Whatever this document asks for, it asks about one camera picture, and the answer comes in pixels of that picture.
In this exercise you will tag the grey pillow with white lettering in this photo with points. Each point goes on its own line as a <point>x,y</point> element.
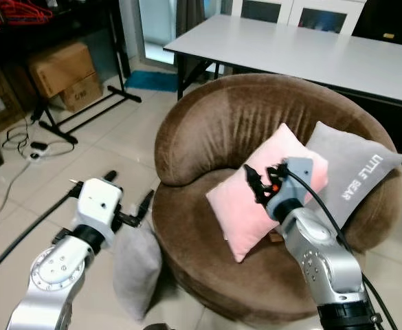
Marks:
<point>352,175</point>

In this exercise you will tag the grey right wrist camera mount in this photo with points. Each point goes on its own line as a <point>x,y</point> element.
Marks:
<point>293,185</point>

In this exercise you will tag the small printed cardboard box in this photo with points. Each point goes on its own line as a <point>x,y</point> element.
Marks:
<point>84,93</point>

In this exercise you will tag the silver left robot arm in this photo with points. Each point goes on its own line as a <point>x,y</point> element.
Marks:
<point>53,275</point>

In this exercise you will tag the pink square pillow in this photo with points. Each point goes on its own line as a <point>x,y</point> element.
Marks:
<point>238,203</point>

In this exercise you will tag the black metal rack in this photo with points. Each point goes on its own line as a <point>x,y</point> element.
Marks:
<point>115,62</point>

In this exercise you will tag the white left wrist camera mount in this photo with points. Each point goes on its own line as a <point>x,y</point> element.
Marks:
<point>97,203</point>

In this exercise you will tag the dark grey curtain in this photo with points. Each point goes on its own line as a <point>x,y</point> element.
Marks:
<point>194,17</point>

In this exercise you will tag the white power strip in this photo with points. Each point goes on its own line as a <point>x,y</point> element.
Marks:
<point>38,150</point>

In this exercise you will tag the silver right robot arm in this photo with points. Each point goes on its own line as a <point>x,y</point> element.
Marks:
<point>324,258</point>

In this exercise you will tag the blue floor mat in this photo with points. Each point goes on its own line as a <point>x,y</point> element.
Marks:
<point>151,81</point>

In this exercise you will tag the large plain cardboard box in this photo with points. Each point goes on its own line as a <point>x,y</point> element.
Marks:
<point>60,65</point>

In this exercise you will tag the white long table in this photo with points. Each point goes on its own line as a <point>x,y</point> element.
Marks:
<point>304,55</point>

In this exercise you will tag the white glass-door cabinet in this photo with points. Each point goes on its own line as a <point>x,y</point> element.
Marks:
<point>290,14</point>

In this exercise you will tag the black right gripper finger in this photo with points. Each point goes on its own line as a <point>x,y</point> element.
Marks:
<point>253,180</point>
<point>277,168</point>

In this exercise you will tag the brown round velvet sofa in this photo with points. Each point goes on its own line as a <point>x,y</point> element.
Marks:
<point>207,127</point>

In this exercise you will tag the plain grey pillow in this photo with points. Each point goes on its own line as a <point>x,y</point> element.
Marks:
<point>137,268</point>

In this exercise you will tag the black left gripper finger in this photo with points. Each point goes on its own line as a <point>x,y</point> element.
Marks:
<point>146,203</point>
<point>110,176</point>

